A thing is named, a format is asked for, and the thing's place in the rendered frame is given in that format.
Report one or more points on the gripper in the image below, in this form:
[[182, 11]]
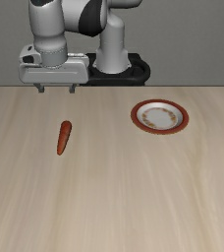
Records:
[[53, 74]]

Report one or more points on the orange carrot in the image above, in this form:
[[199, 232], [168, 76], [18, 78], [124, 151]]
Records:
[[64, 137]]

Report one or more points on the red-rimmed white plate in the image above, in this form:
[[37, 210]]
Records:
[[159, 116]]

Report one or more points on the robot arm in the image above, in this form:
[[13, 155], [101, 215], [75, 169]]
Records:
[[110, 49]]

